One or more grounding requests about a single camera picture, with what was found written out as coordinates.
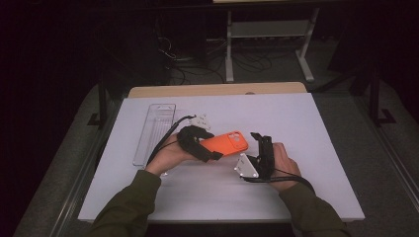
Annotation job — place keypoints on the black metal stand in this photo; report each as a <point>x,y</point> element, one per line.
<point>375,98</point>
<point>102,108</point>

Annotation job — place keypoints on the clear plastic tray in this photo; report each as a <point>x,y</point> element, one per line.
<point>154,131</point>

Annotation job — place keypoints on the wooden table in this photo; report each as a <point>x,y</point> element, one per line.
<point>214,89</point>

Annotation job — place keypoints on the white metal desk frame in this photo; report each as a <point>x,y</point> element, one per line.
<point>268,29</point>

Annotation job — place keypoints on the person's right hand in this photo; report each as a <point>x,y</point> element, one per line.
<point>285,168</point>

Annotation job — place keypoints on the orange phone case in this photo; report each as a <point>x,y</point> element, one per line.
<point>227,143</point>

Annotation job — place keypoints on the person's left hand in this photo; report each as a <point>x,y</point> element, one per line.
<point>169,156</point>

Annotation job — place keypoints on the white board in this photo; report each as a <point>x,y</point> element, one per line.
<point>313,131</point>

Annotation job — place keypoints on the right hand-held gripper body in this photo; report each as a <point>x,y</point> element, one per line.
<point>265,168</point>

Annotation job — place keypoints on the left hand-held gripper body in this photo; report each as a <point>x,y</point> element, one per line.
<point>187,136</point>

